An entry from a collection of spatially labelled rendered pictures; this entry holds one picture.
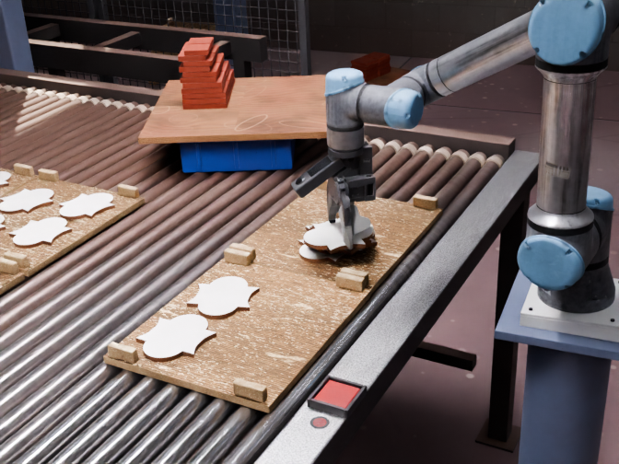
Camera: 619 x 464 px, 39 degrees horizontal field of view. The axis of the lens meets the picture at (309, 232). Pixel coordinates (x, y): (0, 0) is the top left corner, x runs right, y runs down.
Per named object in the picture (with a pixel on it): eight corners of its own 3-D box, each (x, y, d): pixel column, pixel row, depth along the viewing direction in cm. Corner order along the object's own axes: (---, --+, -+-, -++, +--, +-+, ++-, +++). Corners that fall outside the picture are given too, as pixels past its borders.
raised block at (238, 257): (251, 263, 190) (251, 251, 189) (247, 267, 189) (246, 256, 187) (227, 258, 193) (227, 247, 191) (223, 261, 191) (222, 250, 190)
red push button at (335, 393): (360, 394, 151) (360, 388, 151) (345, 414, 146) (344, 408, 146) (329, 386, 154) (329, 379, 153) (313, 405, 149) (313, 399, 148)
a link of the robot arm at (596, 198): (617, 243, 177) (623, 180, 171) (598, 272, 167) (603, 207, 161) (557, 233, 183) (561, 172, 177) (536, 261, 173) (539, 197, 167)
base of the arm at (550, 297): (622, 284, 182) (625, 240, 178) (605, 319, 170) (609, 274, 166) (548, 271, 189) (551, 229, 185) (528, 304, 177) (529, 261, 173)
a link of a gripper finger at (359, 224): (376, 245, 181) (368, 201, 181) (348, 249, 180) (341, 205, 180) (371, 245, 184) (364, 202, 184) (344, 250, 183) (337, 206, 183)
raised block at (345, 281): (366, 288, 178) (366, 276, 177) (362, 293, 177) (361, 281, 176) (339, 283, 181) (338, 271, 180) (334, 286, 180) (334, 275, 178)
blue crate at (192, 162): (297, 130, 266) (297, 98, 261) (295, 170, 238) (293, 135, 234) (195, 133, 267) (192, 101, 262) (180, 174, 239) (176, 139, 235)
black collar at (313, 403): (367, 393, 151) (367, 385, 151) (347, 419, 146) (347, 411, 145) (327, 382, 155) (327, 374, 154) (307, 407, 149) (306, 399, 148)
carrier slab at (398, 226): (442, 214, 211) (443, 208, 210) (370, 295, 179) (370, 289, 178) (313, 191, 226) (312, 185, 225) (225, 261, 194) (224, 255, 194)
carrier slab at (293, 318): (371, 296, 179) (370, 289, 178) (269, 414, 147) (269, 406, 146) (225, 262, 194) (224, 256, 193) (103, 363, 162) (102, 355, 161)
